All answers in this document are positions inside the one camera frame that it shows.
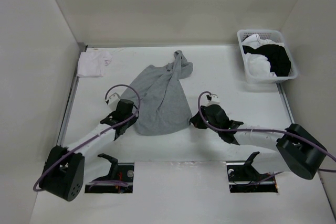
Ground grey tank top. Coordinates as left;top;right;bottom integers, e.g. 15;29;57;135
121;50;193;136

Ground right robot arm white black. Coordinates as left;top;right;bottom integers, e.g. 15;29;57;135
190;104;327;180

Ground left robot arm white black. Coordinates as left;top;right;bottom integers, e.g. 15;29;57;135
33;99;139;201

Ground folded white tank top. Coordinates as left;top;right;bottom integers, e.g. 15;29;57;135
77;51;112;78

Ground white garment in basket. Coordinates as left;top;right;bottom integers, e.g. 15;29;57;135
242;34;285;77

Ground black garment in basket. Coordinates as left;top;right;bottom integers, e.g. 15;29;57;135
243;45;291;77

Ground white plastic laundry basket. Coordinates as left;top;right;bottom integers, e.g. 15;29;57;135
237;29;298;83

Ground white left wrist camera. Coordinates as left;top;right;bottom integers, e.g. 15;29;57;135
106;92;120;111

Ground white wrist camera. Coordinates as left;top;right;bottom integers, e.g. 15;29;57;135
106;92;120;111
206;94;221;106

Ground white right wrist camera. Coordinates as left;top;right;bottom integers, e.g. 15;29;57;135
206;94;221;106

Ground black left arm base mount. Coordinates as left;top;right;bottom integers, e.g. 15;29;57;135
84;153;135;194

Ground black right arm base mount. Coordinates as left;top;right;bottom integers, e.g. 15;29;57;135
226;152;278;193

